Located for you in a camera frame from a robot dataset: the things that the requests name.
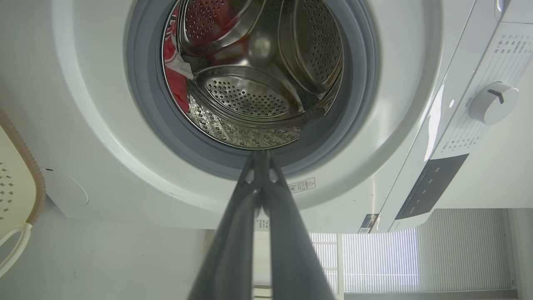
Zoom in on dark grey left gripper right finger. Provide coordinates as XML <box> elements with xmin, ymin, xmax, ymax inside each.
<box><xmin>262</xmin><ymin>151</ymin><xmax>336</xmax><ymax>300</ymax></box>

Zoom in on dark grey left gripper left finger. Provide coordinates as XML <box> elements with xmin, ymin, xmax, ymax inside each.
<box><xmin>188</xmin><ymin>151</ymin><xmax>263</xmax><ymax>300</ymax></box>

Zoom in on red cloth garment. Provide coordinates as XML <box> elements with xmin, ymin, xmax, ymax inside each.
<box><xmin>162</xmin><ymin>7</ymin><xmax>194</xmax><ymax>115</ymax></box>

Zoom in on stainless steel washing machine drum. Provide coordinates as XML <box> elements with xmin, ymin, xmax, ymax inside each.
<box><xmin>162</xmin><ymin>0</ymin><xmax>345</xmax><ymax>150</ymax></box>

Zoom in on beige perforated laundry basket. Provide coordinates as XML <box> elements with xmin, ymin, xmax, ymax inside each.
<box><xmin>0</xmin><ymin>107</ymin><xmax>47</xmax><ymax>278</ymax></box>

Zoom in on warning triangle sticker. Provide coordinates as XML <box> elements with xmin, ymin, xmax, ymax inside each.
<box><xmin>287</xmin><ymin>177</ymin><xmax>316</xmax><ymax>194</ymax></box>

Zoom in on dark barcode sticker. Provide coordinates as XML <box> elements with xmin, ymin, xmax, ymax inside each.
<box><xmin>358</xmin><ymin>214</ymin><xmax>380</xmax><ymax>234</ymax></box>

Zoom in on white front-load washing machine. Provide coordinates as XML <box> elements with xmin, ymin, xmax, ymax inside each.
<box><xmin>0</xmin><ymin>0</ymin><xmax>533</xmax><ymax>234</ymax></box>

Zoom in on grey rubber door gasket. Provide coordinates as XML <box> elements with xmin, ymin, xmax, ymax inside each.
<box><xmin>125</xmin><ymin>0</ymin><xmax>380</xmax><ymax>180</ymax></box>

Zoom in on white window blinds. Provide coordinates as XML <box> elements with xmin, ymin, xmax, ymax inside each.
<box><xmin>310</xmin><ymin>208</ymin><xmax>517</xmax><ymax>295</ymax></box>

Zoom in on round white filter cover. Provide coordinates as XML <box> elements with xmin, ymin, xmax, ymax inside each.
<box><xmin>44</xmin><ymin>168</ymin><xmax>89</xmax><ymax>207</ymax></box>

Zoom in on white round program knob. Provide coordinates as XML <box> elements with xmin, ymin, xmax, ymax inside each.
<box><xmin>469</xmin><ymin>82</ymin><xmax>520</xmax><ymax>125</ymax></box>

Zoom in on white detergent drawer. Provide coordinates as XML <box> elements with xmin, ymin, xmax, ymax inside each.
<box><xmin>494</xmin><ymin>0</ymin><xmax>533</xmax><ymax>24</ymax></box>

